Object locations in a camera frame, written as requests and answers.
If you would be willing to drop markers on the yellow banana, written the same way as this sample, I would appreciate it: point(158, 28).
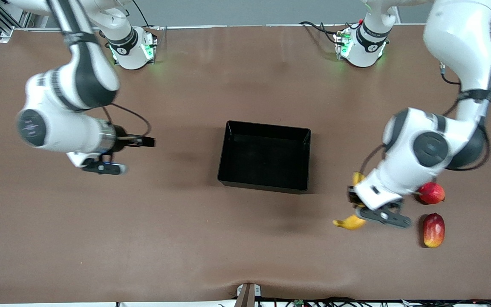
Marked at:
point(350, 223)

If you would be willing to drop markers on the red yellow mango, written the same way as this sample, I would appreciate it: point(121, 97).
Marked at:
point(434, 230)

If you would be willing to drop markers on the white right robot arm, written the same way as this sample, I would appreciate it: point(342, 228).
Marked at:
point(66, 132)

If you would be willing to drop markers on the metal bracket at table edge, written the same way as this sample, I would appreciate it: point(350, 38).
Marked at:
point(247, 294)

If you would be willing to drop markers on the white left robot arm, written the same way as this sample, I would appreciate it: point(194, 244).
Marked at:
point(458, 47)

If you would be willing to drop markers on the black rectangular plastic box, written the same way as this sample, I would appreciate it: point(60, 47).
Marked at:
point(264, 162)

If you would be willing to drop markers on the round red peach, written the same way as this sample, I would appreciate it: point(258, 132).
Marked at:
point(432, 193)

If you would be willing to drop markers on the small green circuit board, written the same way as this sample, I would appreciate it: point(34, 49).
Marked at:
point(299, 303)

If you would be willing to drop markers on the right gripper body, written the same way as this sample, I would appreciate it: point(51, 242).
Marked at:
point(122, 141)

